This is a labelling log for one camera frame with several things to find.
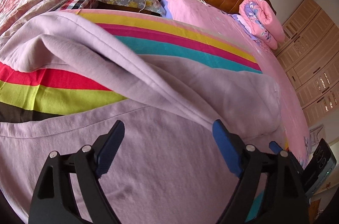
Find pink bed sheet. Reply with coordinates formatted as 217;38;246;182
160;0;311;167

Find rainbow striped blanket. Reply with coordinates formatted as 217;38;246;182
1;10;261;122

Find folded pink floral quilt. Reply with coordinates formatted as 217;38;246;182
238;0;285;50

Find lilac sweatpants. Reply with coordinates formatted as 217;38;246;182
0;10;290;224

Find beige wooden wardrobe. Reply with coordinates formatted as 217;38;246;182
274;0;338;126

